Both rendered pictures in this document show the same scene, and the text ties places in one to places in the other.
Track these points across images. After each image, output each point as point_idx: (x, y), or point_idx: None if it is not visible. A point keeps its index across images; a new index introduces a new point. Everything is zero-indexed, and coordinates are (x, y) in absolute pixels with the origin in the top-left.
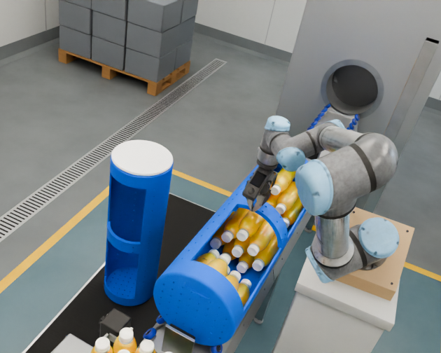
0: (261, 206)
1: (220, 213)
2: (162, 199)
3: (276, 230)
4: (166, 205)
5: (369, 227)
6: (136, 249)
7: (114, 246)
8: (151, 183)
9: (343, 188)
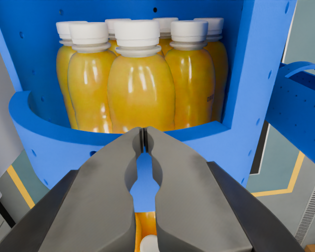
0: (81, 165)
1: (280, 33)
2: (314, 128)
3: (17, 119)
4: (291, 133)
5: None
6: (282, 70)
7: (308, 61)
8: None
9: None
